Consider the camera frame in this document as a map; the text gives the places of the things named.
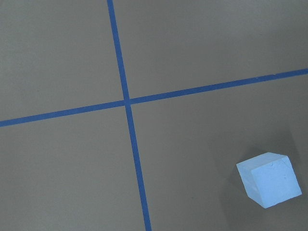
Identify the light blue foam block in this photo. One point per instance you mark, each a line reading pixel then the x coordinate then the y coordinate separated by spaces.
pixel 269 179

